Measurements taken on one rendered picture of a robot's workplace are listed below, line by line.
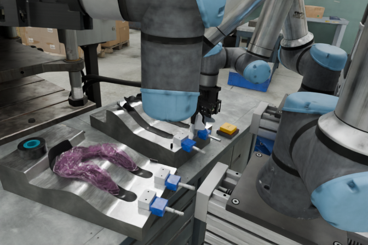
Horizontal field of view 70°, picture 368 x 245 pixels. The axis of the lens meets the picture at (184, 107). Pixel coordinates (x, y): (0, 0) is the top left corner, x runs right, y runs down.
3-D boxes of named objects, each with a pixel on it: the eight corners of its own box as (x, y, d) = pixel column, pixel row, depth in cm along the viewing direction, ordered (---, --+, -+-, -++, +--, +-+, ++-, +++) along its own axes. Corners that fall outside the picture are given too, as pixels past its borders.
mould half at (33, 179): (176, 180, 93) (177, 155, 88) (142, 241, 71) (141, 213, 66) (62, 147, 107) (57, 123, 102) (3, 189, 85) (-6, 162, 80)
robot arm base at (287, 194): (329, 184, 61) (343, 149, 56) (326, 232, 49) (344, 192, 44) (264, 161, 67) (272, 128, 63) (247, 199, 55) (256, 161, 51)
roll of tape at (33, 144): (45, 143, 90) (44, 134, 89) (49, 155, 84) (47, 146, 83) (18, 149, 86) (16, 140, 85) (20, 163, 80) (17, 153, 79)
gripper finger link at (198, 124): (200, 140, 99) (206, 117, 97) (188, 134, 102) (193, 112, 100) (204, 139, 102) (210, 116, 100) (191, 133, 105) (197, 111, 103)
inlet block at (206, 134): (222, 143, 105) (224, 132, 102) (216, 149, 101) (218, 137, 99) (195, 132, 112) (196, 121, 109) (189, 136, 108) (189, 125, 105)
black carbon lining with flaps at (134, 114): (192, 129, 112) (194, 110, 108) (168, 145, 100) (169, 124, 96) (135, 105, 130) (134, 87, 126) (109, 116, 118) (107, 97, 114)
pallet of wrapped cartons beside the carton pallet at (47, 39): (106, 57, 506) (102, 5, 465) (76, 68, 438) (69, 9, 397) (56, 48, 543) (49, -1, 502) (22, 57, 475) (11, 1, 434)
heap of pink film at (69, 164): (142, 164, 91) (142, 146, 87) (113, 200, 76) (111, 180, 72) (80, 146, 98) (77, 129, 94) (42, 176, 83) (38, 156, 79)
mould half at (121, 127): (210, 142, 116) (213, 116, 110) (173, 171, 97) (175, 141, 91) (131, 108, 142) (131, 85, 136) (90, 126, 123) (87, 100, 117)
